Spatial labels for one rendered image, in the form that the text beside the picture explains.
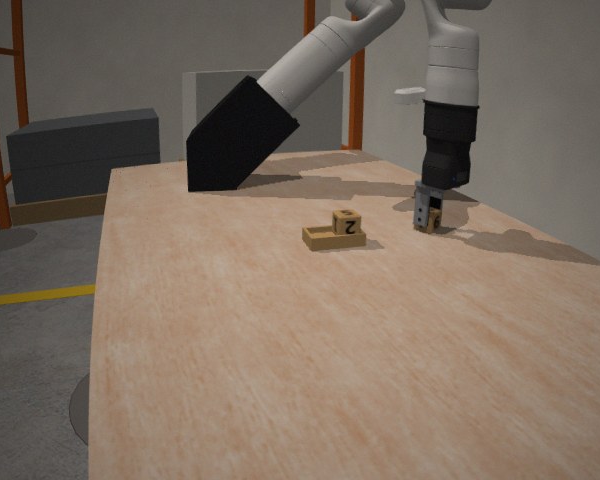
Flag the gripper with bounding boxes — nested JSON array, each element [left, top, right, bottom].
[[394, 65, 480, 227]]

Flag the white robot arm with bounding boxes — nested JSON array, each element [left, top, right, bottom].
[[256, 0, 492, 114]]

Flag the tan wooden number cube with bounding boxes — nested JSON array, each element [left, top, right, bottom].
[[414, 207, 442, 234], [332, 209, 361, 235]]

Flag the tan wooden tray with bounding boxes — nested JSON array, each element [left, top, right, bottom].
[[302, 225, 366, 251]]

